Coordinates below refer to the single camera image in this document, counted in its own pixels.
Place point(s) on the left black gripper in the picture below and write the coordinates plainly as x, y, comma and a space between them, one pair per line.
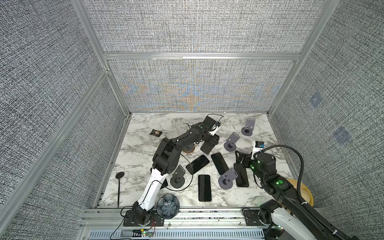
214, 141

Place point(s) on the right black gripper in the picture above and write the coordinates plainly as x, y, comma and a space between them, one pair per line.
247, 157

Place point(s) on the blue case phone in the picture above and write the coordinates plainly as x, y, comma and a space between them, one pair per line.
220, 163

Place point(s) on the purple case phone wooden stand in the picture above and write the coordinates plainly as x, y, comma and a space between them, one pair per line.
208, 146

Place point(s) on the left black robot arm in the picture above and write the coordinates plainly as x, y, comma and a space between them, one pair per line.
166, 159

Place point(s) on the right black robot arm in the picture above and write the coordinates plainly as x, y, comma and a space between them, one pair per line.
288, 209

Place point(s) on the middle purple phone stand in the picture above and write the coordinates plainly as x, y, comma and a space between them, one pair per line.
230, 143

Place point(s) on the wooden base phone stand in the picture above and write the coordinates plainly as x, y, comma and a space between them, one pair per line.
189, 149

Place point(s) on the front right purple stand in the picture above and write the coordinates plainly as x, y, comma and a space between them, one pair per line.
226, 180

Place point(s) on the far right purple stand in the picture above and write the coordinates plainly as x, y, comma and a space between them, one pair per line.
249, 127

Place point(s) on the front left grey stand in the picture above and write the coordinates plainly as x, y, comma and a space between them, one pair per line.
177, 180

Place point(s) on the left grey phone stand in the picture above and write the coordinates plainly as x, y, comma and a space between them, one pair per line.
118, 176

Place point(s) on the small black snack packet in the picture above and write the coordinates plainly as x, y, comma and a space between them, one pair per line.
156, 133

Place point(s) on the yellow bamboo steamer basket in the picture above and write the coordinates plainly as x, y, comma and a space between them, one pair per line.
305, 192

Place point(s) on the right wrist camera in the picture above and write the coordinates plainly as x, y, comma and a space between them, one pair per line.
257, 147

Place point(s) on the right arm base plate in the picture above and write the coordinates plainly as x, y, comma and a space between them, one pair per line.
252, 217

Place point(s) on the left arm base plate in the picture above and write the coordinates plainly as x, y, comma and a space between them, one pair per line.
133, 219

